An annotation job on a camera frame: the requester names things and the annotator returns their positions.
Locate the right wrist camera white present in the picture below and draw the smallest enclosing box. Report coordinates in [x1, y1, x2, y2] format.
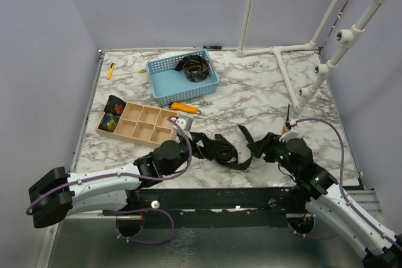
[279, 120, 300, 142]

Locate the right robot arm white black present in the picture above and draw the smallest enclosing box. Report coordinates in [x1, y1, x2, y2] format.
[247, 132, 401, 267]

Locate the rolled black orange tie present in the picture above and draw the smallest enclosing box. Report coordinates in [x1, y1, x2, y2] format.
[174, 55, 209, 83]

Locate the orange handle screwdriver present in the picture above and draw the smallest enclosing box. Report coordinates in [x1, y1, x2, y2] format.
[282, 104, 291, 134]

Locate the black mounting rail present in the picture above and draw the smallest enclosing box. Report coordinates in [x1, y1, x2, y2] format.
[124, 187, 307, 228]

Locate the white PVC pipe frame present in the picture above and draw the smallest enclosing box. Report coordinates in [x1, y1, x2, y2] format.
[236, 0, 340, 114]

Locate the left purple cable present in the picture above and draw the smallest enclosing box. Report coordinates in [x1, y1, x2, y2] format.
[25, 117, 193, 245]

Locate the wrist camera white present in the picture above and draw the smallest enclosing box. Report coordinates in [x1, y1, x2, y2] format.
[175, 115, 193, 132]
[279, 120, 300, 142]

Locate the rolled dark red-leaf tie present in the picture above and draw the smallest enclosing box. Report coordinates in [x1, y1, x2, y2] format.
[104, 95, 126, 116]

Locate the green black marker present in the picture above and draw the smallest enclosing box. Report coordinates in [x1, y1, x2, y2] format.
[202, 45, 222, 50]

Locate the brown blue floral tie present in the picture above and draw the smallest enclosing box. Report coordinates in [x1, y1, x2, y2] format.
[198, 134, 254, 171]

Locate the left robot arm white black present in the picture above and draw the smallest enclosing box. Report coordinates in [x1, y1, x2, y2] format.
[25, 132, 214, 228]

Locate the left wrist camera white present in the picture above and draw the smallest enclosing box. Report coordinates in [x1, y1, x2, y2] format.
[175, 115, 193, 132]

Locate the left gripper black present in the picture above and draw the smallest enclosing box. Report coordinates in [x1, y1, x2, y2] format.
[165, 131, 222, 176]

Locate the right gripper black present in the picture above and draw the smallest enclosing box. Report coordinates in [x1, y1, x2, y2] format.
[247, 131, 300, 176]

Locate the wooden compartment tray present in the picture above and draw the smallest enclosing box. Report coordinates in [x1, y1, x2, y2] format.
[95, 102, 179, 147]

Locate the orange utility knife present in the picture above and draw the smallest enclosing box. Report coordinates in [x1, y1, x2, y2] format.
[169, 102, 201, 115]

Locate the blue perforated plastic basket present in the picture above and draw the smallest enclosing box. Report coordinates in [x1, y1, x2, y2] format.
[146, 50, 220, 107]

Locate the rolled blue yellow-leaf tie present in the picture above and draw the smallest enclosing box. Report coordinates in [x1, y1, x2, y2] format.
[98, 113, 120, 132]

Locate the white PVC pipe rack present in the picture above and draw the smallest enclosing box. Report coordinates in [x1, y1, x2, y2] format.
[294, 0, 388, 113]

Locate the small yellow utility knife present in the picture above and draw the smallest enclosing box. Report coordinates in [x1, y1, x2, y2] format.
[106, 63, 115, 80]

